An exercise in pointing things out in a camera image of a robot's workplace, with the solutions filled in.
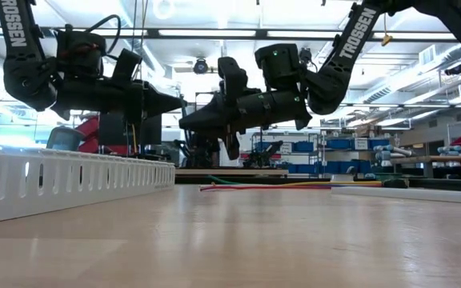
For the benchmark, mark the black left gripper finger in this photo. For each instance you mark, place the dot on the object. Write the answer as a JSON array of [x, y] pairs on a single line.
[[158, 109], [158, 96]]

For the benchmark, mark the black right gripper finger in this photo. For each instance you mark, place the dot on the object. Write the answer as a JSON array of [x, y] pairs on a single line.
[[218, 110], [222, 126]]

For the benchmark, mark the white duct cover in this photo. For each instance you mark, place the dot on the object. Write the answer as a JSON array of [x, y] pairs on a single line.
[[414, 195]]

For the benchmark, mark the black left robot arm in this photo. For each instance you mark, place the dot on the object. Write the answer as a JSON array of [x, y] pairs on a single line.
[[18, 36]]

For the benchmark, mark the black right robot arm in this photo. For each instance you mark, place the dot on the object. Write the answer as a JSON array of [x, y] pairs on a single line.
[[354, 36]]

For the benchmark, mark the red machine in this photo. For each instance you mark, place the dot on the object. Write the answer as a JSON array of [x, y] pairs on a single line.
[[88, 128]]

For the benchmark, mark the black monitor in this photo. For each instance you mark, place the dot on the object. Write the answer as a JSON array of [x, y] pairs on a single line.
[[112, 132]]

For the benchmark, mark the wooden workstation table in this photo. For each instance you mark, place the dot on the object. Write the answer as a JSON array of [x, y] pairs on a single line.
[[230, 172]]

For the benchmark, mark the teal office chair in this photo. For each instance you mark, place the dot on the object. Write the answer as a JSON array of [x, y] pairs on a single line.
[[64, 139]]

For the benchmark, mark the white LED light strip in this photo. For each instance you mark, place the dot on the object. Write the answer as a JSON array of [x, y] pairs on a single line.
[[134, 32], [402, 35], [302, 34], [206, 33]]

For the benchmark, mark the shelf with blue bins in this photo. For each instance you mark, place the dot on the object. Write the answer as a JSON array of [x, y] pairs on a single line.
[[334, 166]]

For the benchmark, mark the wooden workbench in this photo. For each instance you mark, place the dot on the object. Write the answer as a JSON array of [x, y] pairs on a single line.
[[434, 159]]

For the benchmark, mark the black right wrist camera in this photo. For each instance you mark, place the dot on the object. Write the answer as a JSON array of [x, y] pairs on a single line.
[[232, 80]]

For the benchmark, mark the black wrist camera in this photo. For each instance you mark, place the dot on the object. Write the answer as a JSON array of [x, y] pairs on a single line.
[[126, 66], [232, 80]]

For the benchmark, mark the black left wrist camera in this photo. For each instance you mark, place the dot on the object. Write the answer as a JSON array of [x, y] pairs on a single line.
[[126, 66]]

